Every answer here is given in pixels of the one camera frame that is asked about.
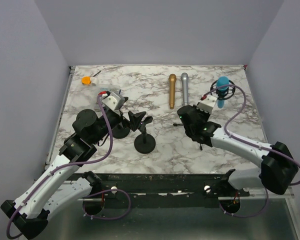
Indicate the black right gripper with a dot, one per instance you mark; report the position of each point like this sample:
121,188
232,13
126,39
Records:
207,114

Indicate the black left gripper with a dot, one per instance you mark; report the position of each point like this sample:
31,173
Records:
134,119

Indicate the black stand holding gold microphone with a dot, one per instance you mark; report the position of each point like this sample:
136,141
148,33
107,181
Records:
120,132

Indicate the black tripod shock-mount stand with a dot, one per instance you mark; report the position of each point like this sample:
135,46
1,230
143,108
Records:
201,132

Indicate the black round-base microphone stand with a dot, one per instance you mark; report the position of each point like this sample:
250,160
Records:
145,143

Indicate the blue foam-head microphone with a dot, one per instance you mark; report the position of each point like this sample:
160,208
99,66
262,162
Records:
222,90

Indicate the silver mesh-head microphone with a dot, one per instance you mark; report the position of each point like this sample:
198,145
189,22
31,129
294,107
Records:
185,89

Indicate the gold microphone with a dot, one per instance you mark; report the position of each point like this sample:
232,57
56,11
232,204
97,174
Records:
172,89

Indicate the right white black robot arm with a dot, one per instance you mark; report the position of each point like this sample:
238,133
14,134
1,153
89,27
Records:
275,169

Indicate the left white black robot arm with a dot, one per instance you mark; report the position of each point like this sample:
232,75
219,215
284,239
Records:
29,213

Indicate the orange round cap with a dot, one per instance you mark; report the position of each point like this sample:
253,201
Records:
86,80

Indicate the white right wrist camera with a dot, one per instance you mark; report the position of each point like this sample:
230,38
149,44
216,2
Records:
207,104

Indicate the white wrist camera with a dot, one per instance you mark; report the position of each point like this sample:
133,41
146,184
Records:
207,104
112,100

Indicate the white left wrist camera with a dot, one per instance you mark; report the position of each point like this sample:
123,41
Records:
112,100

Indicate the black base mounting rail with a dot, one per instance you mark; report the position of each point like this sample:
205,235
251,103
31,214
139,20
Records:
152,191

